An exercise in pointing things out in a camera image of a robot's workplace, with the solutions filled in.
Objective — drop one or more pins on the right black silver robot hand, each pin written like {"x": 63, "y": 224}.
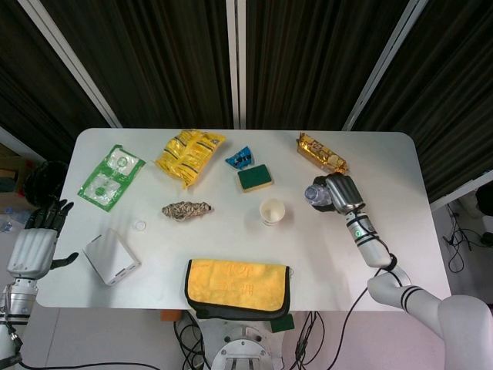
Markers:
{"x": 346, "y": 192}

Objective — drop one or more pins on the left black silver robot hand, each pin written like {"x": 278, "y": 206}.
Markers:
{"x": 32, "y": 246}

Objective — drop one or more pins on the clear plastic water bottle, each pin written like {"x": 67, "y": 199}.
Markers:
{"x": 316, "y": 196}

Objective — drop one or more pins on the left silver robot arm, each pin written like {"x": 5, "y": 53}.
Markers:
{"x": 19, "y": 297}

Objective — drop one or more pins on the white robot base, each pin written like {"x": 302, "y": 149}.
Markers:
{"x": 246, "y": 347}

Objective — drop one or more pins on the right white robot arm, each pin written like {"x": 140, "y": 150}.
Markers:
{"x": 369, "y": 241}

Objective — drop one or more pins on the white paper cup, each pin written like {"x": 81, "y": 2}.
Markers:
{"x": 272, "y": 212}

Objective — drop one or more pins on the gold biscuit package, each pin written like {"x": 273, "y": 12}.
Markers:
{"x": 321, "y": 152}

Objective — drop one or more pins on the black office chair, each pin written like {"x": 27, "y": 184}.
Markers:
{"x": 46, "y": 181}

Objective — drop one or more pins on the white cardboard box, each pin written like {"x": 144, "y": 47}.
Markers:
{"x": 109, "y": 256}

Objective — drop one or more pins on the brown cardboard box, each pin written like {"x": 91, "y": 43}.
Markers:
{"x": 7, "y": 169}

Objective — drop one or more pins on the green yellow sponge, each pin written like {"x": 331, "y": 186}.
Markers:
{"x": 255, "y": 178}

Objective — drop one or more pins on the green white plastic bag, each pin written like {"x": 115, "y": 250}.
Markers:
{"x": 109, "y": 177}

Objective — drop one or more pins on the white bottle cap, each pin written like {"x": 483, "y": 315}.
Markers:
{"x": 139, "y": 225}

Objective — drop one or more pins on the yellow towel with black trim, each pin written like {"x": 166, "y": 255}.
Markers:
{"x": 239, "y": 285}

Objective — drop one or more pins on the green scouring pad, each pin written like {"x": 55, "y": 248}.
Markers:
{"x": 282, "y": 323}

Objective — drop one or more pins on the orange block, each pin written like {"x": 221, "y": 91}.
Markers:
{"x": 170, "y": 316}

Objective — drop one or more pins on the yellow snack bag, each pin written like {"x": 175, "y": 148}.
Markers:
{"x": 188, "y": 158}

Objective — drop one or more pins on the black pleated curtain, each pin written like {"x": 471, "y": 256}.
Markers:
{"x": 161, "y": 58}

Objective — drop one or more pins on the white frame post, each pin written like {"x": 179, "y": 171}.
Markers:
{"x": 236, "y": 61}
{"x": 73, "y": 61}
{"x": 385, "y": 65}

